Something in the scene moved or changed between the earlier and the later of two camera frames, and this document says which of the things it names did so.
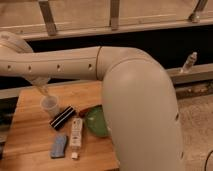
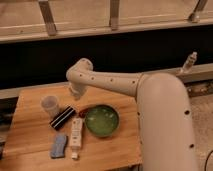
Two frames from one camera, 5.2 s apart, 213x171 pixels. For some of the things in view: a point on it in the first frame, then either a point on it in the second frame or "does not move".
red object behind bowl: [83, 112] does not move
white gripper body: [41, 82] to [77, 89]
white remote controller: [76, 132] does not move
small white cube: [74, 154] does not move
